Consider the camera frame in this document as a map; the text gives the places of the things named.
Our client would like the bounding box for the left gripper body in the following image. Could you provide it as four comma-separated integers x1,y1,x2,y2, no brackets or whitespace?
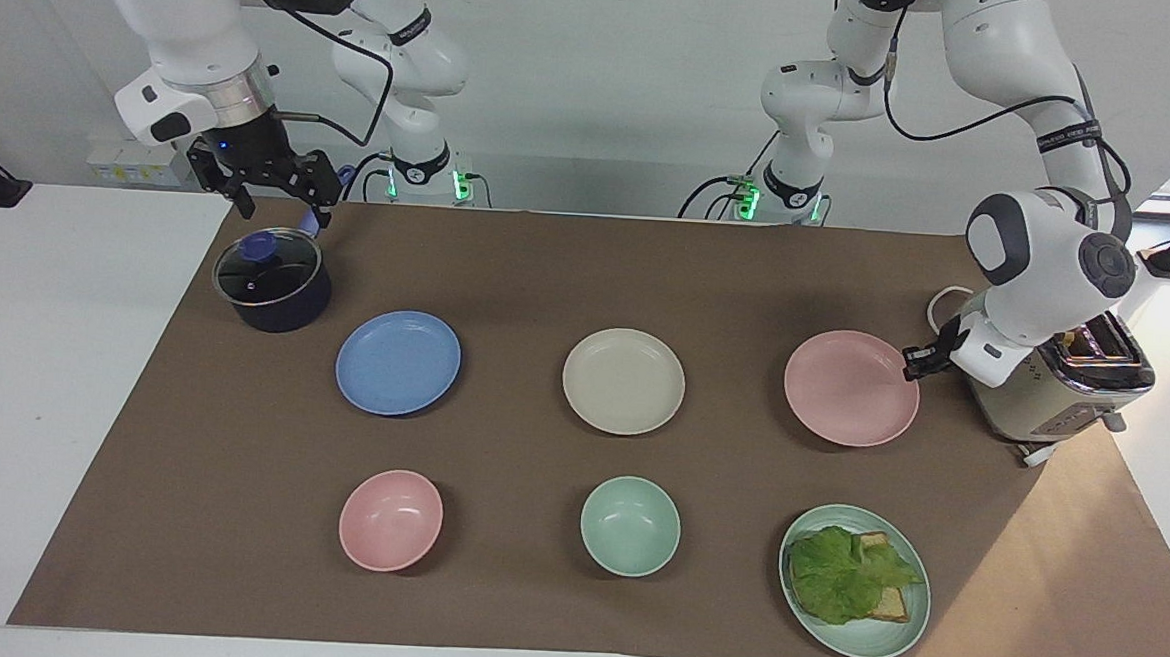
928,315,971,372

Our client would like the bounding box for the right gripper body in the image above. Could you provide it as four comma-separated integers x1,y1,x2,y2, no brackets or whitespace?
202,106,302,181

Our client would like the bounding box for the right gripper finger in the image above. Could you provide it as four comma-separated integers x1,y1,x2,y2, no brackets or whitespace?
268,147,346,233
183,142,260,221

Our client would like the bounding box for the glass lid with blue knob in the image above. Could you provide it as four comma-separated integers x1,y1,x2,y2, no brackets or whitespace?
211,228,327,312

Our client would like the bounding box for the beige and silver toaster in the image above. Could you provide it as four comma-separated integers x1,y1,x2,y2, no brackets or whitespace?
954,288,1161,452

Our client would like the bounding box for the pink plate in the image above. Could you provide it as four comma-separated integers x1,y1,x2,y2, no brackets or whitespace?
780,326,924,451

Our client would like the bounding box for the dark blue pot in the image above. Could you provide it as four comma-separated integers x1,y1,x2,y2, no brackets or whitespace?
208,204,338,337

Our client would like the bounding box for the blue plate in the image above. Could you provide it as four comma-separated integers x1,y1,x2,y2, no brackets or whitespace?
332,307,465,421

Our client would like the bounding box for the green lettuce leaf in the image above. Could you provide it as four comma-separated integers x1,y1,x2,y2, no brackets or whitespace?
785,524,929,631

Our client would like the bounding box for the toast slice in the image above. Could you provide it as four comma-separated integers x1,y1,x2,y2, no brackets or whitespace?
852,530,917,625

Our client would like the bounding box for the green plate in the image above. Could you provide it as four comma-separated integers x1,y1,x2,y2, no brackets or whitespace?
774,501,937,657

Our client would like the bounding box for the beige plate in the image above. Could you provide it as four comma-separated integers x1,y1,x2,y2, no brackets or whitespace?
559,324,689,440

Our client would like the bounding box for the pink bowl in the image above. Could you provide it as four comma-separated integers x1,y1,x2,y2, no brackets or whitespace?
336,467,446,575

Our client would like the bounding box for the green bowl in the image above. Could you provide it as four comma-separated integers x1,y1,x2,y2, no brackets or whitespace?
577,474,684,581

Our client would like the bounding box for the white toaster cable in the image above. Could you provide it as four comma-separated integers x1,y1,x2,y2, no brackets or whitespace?
925,283,979,337

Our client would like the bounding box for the black cable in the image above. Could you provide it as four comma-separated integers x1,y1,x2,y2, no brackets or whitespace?
216,0,403,149
335,150,397,205
678,123,783,225
876,24,1142,213

